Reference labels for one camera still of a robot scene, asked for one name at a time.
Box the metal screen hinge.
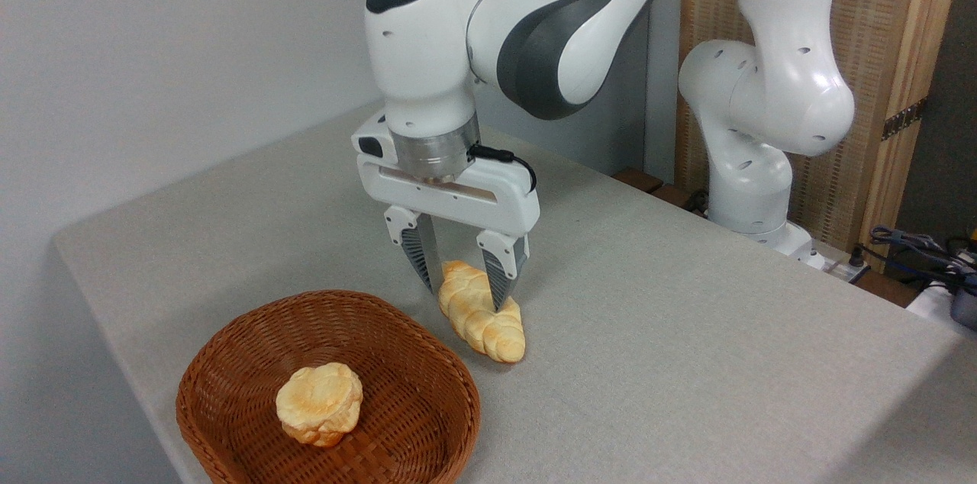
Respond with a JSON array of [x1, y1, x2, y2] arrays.
[[882, 96, 930, 141]]

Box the tangled dark cables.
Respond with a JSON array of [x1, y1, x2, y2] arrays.
[[859, 224, 977, 294]]

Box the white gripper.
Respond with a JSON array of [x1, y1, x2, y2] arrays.
[[351, 110, 541, 313]]

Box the brown wicker basket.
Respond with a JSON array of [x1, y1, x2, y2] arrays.
[[176, 289, 482, 484]]

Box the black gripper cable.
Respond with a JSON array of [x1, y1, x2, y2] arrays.
[[467, 144, 537, 193]]

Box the braided bread loaf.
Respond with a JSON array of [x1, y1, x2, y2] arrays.
[[437, 260, 527, 364]]

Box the grey tablecloth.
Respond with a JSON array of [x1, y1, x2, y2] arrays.
[[52, 102, 977, 484]]

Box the wooden rattan folding screen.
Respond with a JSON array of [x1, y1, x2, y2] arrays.
[[676, 0, 969, 271]]

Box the round bread bun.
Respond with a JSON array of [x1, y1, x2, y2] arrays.
[[275, 362, 364, 448]]

